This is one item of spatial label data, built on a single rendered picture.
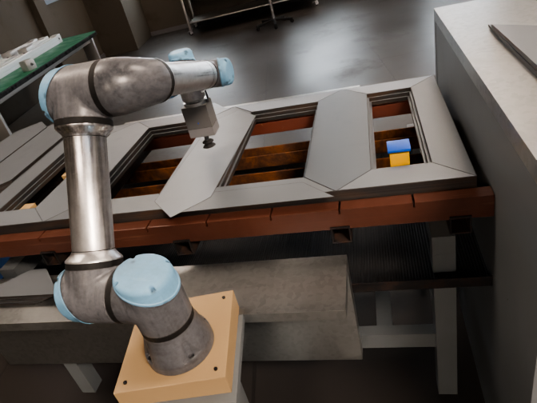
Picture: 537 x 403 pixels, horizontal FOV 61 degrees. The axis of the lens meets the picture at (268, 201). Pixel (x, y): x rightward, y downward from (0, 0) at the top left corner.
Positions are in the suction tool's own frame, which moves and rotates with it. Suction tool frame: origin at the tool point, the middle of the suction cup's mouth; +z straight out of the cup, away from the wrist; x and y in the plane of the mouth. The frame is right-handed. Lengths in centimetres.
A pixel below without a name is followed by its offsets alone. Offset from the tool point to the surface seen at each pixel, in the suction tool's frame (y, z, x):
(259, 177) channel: -12.1, 17.8, -6.0
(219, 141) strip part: -0.6, 2.8, -8.3
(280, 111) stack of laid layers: -19.6, 4.2, -31.8
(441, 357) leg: -67, 69, 32
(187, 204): -1.0, 2.7, 31.4
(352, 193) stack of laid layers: -47, 4, 33
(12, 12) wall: 374, -29, -430
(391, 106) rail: -60, 9, -32
